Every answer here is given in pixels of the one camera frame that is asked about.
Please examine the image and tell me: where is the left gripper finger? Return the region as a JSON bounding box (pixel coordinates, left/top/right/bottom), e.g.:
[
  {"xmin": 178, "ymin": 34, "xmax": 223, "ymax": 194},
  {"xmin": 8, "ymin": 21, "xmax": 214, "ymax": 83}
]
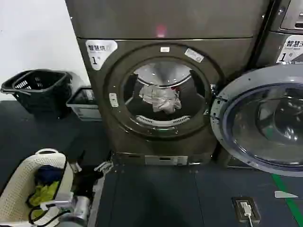
[
  {"xmin": 93, "ymin": 151, "xmax": 115, "ymax": 173},
  {"xmin": 70, "ymin": 149, "xmax": 86, "ymax": 174}
]

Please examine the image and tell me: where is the green floor tape strip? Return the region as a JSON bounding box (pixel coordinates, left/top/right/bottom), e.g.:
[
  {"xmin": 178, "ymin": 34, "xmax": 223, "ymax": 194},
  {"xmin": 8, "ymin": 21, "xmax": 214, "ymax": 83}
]
[{"xmin": 270, "ymin": 174, "xmax": 302, "ymax": 227}]

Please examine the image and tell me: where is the black plastic laundry basket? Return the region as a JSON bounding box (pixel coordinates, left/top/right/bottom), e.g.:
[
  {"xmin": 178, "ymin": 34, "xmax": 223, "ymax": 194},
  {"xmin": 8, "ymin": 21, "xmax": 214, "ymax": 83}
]
[{"xmin": 0, "ymin": 69, "xmax": 73, "ymax": 118}]

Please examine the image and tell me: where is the white grey cloth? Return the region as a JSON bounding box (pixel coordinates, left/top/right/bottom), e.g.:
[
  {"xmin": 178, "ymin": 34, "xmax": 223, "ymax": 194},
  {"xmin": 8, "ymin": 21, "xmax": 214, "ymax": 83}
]
[{"xmin": 138, "ymin": 85, "xmax": 182, "ymax": 115}]

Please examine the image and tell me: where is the round glass dryer door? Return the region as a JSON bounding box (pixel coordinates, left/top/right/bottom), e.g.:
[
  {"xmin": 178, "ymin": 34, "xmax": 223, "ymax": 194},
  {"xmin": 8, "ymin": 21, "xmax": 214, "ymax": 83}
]
[{"xmin": 210, "ymin": 63, "xmax": 303, "ymax": 177}]

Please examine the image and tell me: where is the black floor socket box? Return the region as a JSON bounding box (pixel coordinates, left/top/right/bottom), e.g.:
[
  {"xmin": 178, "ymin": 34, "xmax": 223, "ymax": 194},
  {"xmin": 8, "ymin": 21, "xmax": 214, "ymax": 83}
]
[{"xmin": 231, "ymin": 196, "xmax": 261, "ymax": 223}]

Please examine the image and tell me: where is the grey stacked washer unit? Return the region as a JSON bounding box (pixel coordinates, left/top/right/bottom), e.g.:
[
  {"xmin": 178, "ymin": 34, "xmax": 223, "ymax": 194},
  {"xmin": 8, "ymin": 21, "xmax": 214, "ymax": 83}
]
[{"xmin": 269, "ymin": 0, "xmax": 303, "ymax": 33}]

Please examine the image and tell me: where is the grey stacked dryer unit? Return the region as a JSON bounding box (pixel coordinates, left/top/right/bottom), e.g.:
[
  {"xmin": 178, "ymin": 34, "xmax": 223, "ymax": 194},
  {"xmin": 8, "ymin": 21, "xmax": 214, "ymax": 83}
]
[{"xmin": 64, "ymin": 0, "xmax": 278, "ymax": 39}]

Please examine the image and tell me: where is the grey dryer with round opening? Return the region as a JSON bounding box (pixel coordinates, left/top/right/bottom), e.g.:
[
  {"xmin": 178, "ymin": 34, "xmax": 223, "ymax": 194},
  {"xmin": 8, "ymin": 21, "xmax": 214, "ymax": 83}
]
[{"xmin": 75, "ymin": 36, "xmax": 261, "ymax": 166}]

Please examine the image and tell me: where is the white woven laundry basket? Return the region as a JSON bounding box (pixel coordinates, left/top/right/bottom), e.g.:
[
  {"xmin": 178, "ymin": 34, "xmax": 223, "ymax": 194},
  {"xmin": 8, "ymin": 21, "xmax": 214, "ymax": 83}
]
[{"xmin": 0, "ymin": 148, "xmax": 74, "ymax": 226}]

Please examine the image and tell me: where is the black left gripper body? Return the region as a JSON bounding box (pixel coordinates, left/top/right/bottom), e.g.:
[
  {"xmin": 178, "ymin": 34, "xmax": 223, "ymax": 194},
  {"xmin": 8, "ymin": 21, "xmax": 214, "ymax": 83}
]
[{"xmin": 71, "ymin": 165, "xmax": 105, "ymax": 198}]

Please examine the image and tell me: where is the yellow-green garment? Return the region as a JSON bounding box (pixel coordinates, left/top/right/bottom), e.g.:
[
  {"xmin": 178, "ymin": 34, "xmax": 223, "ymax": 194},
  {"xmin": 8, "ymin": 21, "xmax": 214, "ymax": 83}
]
[{"xmin": 28, "ymin": 180, "xmax": 60, "ymax": 219}]

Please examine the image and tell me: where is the grey floor tape piece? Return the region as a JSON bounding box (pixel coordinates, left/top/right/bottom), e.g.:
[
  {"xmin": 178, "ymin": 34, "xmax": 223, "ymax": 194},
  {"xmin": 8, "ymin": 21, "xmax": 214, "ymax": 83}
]
[{"xmin": 274, "ymin": 190, "xmax": 299, "ymax": 199}]

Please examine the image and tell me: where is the grey washer with white label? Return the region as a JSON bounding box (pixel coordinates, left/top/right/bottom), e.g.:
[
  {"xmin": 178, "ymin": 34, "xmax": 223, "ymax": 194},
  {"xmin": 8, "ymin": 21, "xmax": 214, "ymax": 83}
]
[{"xmin": 222, "ymin": 30, "xmax": 303, "ymax": 169}]

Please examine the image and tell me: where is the grey plastic crate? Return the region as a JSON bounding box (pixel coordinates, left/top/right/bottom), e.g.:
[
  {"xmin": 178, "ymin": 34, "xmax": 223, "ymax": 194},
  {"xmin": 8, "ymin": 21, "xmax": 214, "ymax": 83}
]
[{"xmin": 66, "ymin": 71, "xmax": 102, "ymax": 122}]

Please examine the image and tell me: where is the white plug with cable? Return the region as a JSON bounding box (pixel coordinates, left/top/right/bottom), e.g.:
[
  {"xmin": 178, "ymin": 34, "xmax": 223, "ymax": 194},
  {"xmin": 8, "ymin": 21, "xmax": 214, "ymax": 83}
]
[{"xmin": 240, "ymin": 201, "xmax": 257, "ymax": 227}]

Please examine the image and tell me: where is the dark blue garment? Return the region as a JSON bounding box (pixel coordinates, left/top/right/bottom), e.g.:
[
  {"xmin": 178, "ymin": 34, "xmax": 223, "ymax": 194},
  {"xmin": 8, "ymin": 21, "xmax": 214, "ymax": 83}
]
[{"xmin": 35, "ymin": 165, "xmax": 64, "ymax": 187}]

